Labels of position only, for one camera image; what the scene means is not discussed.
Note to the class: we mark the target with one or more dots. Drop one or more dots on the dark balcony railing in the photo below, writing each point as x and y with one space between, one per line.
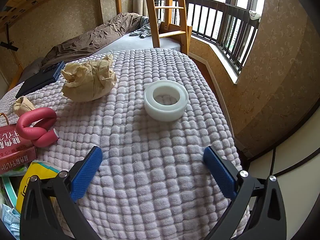
220 4

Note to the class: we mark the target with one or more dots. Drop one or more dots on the white cloth on railing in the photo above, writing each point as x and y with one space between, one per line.
255 16

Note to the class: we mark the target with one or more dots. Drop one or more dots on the black tape strips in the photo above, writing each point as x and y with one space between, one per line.
10 45

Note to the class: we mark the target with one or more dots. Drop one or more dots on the green packet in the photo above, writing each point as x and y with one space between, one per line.
13 171

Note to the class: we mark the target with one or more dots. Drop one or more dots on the red printed box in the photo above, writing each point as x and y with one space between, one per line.
15 160
12 137

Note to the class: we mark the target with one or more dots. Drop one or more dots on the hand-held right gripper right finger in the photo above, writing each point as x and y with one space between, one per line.
221 175

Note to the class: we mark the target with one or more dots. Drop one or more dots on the white tape roll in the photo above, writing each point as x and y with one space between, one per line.
162 112

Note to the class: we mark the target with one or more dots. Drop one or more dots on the black phone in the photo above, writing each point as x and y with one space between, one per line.
53 71

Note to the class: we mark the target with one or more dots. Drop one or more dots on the light blue blister pack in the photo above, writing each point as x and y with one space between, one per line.
10 220

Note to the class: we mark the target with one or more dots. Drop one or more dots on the brown duvet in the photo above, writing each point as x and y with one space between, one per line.
87 37

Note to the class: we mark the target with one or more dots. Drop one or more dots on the lavender waffle blanket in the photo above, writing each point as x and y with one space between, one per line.
150 155

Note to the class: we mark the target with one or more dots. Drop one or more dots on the yellow packet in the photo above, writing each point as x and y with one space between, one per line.
37 172

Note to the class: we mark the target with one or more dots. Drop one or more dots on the pink foam curler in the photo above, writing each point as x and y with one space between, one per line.
37 115

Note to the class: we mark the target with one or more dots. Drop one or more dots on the white metal rack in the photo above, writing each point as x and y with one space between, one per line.
160 5

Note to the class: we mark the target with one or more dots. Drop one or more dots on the wooden ladder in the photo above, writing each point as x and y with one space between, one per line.
153 17

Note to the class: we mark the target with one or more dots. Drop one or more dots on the grey mattress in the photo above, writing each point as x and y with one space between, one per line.
140 43

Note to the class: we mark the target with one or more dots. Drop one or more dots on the grey pillow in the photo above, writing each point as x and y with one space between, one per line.
32 67

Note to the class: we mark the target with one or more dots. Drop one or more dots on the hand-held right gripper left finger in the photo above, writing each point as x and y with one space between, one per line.
85 175

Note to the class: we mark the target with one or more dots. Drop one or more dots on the grey garment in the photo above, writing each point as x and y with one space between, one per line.
142 31

